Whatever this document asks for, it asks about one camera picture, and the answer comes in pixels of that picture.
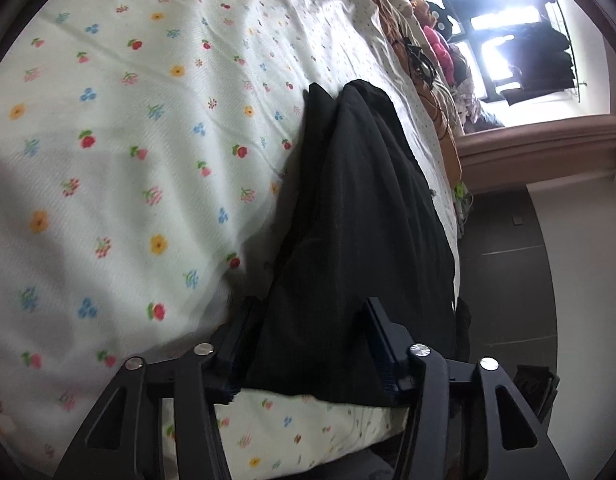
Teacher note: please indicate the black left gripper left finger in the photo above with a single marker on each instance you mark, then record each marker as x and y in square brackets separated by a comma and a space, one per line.
[222, 369]

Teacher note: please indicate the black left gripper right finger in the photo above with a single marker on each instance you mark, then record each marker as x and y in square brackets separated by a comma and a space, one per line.
[390, 345]

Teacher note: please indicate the large black garment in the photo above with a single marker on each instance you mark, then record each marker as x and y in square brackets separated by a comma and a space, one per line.
[363, 226]

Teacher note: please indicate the hanging dark clothes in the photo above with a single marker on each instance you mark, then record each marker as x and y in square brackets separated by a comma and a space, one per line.
[519, 54]

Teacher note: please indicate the dark wardrobe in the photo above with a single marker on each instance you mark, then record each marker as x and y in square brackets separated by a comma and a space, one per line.
[506, 282]

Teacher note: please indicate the black device on bed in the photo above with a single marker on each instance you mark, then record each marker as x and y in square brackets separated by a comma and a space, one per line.
[415, 62]

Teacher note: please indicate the orange brown quilt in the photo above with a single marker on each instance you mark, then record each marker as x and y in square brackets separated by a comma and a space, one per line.
[398, 20]

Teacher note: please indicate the pink plush toy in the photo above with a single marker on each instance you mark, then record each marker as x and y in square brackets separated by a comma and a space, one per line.
[442, 53]

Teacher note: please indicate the white floral bed sheet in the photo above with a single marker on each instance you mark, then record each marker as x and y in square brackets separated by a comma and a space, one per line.
[144, 146]

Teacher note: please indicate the black plush toy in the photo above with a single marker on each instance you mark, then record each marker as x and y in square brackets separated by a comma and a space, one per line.
[446, 24]

